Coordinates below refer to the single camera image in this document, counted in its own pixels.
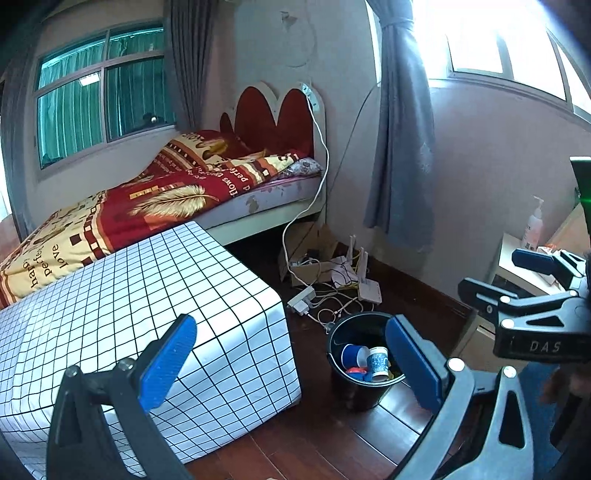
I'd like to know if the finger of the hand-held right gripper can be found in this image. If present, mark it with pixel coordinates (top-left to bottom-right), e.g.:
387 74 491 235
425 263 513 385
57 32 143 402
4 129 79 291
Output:
458 277 578 325
512 248 591 296

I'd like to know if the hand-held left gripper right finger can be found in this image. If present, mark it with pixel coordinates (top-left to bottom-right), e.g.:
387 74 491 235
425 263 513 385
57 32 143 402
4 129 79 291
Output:
384 314 536 480

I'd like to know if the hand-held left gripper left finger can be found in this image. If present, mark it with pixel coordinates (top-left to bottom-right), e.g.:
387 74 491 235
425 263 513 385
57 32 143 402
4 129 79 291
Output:
46 314 199 480

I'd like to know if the blue paper cup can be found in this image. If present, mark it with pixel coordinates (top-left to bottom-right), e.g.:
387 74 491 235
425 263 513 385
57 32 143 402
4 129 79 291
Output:
342 344 370 370
367 347 389 383

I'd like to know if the black trash bin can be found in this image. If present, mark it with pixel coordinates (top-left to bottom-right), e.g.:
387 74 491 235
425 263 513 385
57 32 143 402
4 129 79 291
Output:
327 311 407 411

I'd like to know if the person's right hand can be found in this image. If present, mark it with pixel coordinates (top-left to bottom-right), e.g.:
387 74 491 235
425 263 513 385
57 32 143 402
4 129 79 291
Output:
569 367 591 400

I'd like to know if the white bedside table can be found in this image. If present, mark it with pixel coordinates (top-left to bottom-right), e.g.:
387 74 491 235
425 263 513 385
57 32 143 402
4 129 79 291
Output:
457 203 591 361

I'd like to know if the pink lotion pump bottle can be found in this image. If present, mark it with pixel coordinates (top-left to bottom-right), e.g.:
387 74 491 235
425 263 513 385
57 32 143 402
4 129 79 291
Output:
522 196 546 252

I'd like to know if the table with checkered tablecloth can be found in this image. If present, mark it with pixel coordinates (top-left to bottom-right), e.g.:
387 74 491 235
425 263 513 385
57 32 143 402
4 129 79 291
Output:
0 220 303 478

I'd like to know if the white router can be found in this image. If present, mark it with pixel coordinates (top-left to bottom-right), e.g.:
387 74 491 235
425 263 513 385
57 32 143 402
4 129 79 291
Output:
358 247 384 306
330 234 362 289

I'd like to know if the green object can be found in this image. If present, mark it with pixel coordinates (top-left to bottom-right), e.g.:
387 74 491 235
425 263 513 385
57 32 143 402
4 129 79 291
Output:
569 157 591 217

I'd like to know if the person's trouser leg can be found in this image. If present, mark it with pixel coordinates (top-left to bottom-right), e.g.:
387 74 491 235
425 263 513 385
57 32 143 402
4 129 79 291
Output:
522 369 591 480

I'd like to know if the white floor power strip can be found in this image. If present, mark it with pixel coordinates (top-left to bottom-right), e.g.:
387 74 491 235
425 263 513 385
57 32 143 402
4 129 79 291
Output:
287 286 317 317

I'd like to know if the cardboard box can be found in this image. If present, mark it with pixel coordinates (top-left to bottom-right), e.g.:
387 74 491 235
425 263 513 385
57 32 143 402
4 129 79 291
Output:
288 224 352 288

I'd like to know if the red yellow printed blanket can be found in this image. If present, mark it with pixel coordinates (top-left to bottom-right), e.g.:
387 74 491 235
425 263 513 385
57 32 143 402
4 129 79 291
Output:
0 130 311 310

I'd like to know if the blue-grey tied curtain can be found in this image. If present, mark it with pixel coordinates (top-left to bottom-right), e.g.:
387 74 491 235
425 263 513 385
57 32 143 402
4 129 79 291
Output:
362 0 437 247

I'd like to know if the grey mattress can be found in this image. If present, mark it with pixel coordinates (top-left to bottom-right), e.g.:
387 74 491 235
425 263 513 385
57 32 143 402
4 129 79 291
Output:
203 174 321 217

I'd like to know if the floral pillow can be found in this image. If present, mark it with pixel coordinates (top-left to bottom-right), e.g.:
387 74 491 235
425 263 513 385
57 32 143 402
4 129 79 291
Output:
281 157 321 178

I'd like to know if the bright wide window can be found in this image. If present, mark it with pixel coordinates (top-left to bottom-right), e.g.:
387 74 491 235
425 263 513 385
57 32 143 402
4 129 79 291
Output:
411 0 591 121

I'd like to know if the grey curtain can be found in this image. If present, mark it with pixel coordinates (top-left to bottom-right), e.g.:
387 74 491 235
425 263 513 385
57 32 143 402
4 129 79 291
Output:
164 0 241 132
0 78 38 236

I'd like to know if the window with green curtain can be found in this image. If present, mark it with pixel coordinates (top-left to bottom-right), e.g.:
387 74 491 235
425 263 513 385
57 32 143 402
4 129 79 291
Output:
34 18 178 169

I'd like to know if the red white headboard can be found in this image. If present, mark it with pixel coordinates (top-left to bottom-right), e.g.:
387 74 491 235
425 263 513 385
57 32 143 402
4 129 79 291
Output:
219 80 326 222

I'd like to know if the tangle of floor cables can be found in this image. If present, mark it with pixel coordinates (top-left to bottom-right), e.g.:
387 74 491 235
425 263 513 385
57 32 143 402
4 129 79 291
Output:
305 286 365 334

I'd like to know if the white bed frame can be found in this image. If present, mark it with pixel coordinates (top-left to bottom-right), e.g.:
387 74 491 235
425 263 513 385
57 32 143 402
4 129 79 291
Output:
203 198 324 245

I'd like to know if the white power cable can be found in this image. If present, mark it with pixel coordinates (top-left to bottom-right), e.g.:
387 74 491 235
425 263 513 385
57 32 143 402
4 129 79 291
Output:
281 88 331 278

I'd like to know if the thin dark cable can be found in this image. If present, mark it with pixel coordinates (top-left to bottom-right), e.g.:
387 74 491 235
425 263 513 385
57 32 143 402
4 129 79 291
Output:
331 90 377 195

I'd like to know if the thin white wire loop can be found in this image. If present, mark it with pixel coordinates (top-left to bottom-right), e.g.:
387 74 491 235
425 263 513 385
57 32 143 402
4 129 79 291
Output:
284 9 319 70

